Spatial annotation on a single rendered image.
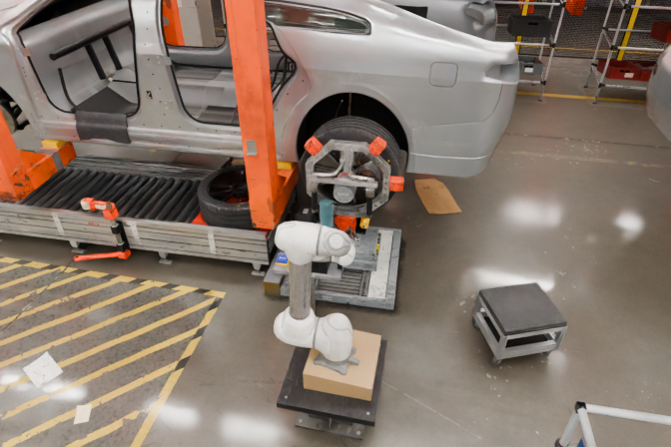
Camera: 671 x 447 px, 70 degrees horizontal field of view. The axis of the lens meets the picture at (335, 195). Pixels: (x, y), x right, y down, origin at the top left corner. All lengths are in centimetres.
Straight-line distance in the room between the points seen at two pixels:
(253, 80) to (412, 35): 101
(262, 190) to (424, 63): 128
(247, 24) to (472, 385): 239
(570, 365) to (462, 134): 158
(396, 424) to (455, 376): 49
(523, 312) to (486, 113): 125
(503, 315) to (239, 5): 226
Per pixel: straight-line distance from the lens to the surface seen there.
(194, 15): 761
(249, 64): 270
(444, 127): 323
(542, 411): 313
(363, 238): 359
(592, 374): 341
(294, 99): 331
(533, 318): 309
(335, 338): 239
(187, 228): 360
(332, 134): 301
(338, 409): 257
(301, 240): 199
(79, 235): 418
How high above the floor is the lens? 248
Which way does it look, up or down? 34 degrees down
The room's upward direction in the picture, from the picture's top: straight up
